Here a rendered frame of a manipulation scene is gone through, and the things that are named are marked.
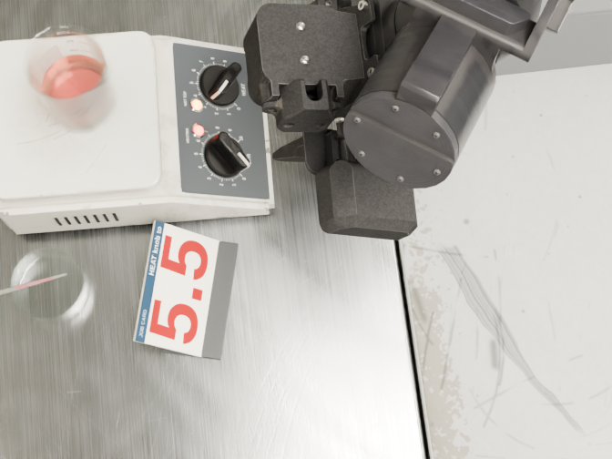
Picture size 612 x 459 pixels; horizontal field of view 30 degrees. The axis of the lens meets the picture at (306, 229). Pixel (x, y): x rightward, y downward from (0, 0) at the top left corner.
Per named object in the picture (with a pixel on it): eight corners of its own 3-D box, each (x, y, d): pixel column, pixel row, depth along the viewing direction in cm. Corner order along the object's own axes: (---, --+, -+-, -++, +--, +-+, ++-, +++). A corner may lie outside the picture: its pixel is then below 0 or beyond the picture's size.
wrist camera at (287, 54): (384, -12, 63) (287, -39, 59) (402, 113, 61) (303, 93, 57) (319, 35, 67) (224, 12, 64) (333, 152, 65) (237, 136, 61)
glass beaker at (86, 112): (35, 126, 81) (7, 83, 73) (61, 58, 82) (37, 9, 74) (115, 150, 81) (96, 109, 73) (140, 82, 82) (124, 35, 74)
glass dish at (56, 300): (41, 339, 85) (34, 333, 83) (4, 279, 87) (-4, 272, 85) (103, 298, 86) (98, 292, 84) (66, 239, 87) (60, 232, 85)
